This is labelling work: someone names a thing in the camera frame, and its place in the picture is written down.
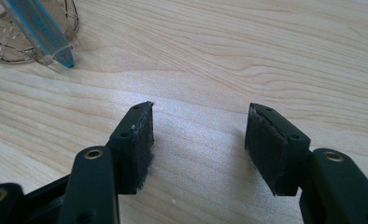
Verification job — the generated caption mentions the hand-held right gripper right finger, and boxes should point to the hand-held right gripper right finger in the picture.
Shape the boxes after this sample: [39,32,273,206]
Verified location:
[244,102,312,197]

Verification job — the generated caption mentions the blue toothbrush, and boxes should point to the blue toothbrush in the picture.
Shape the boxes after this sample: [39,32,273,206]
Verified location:
[0,0,76,69]

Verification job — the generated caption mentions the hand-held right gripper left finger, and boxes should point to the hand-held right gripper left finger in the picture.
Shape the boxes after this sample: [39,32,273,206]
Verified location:
[106,100,156,196]

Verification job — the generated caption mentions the clear glass mug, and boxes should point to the clear glass mug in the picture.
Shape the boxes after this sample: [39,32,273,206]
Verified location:
[0,0,81,67]

